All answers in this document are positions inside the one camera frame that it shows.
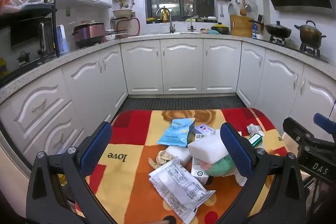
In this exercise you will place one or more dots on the steel sink faucet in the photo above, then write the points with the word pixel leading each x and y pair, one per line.
pixel 171 22

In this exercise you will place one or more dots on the hanging wooden spatula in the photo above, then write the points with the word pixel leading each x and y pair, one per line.
pixel 243 10

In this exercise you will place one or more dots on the copper rice cooker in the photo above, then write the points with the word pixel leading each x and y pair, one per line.
pixel 88 33

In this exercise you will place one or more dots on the black lidded wok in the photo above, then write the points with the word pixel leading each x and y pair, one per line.
pixel 278 29

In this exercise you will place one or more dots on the yellow black casserole pot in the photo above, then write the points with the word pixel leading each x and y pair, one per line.
pixel 220 28

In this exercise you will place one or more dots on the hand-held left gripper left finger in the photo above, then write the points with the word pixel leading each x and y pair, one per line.
pixel 95 146

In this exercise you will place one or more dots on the beige crumpled scrap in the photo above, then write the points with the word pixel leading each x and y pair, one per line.
pixel 162 157

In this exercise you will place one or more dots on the white bowl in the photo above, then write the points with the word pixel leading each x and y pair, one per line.
pixel 110 35

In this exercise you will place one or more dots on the white green packet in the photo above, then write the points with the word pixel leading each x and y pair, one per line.
pixel 256 140

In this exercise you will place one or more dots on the cream basin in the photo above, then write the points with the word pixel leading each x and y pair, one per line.
pixel 122 13

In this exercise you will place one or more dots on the white printed plastic wrapper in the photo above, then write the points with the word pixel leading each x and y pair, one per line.
pixel 178 187

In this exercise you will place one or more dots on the green crumpled bag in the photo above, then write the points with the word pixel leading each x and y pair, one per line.
pixel 221 167

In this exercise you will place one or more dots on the white green milk carton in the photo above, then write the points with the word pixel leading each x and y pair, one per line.
pixel 198 172

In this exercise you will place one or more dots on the small steel tap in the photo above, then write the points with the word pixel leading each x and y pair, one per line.
pixel 191 26

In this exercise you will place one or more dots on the white crumpled tissue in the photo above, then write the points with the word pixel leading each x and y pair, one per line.
pixel 240 179

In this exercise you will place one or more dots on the white medicine box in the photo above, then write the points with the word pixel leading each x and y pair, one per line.
pixel 204 130

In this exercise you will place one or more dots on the blue white box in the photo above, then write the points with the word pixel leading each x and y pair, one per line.
pixel 255 31

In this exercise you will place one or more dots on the yellow bottle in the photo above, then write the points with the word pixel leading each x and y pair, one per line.
pixel 164 15

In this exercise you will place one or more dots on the gas stove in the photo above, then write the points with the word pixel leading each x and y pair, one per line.
pixel 309 52

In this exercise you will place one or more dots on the orange white bag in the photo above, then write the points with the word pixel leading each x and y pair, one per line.
pixel 10 2

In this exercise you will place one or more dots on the blue plastic container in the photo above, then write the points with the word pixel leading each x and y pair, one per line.
pixel 62 39

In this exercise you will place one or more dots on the black microwave oven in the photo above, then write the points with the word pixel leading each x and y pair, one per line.
pixel 53 27
pixel 26 35

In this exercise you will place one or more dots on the wooden cutting board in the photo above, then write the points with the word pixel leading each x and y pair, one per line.
pixel 241 27

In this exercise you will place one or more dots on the knife block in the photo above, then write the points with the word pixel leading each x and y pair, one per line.
pixel 259 23

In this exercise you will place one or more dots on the red frame dish rack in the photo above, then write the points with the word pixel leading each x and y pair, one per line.
pixel 132 27

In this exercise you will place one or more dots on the white base cabinets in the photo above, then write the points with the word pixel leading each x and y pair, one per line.
pixel 181 66

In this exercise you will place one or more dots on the crumpled white wrapper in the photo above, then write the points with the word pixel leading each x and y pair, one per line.
pixel 253 129

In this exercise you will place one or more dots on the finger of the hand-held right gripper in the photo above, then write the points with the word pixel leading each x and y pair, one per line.
pixel 299 132
pixel 325 123

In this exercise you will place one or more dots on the small white foam block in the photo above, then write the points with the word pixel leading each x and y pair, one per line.
pixel 179 153

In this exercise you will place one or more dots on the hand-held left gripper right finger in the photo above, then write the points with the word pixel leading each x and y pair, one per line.
pixel 236 150

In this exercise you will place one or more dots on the red yellow printed blanket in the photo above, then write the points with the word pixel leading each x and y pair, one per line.
pixel 131 187

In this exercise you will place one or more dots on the brown lidded pot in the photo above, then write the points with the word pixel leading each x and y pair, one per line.
pixel 311 35

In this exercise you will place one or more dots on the blue snack packet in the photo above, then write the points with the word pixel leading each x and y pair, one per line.
pixel 173 134

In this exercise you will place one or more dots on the large white foam block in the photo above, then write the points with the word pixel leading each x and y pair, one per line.
pixel 207 148

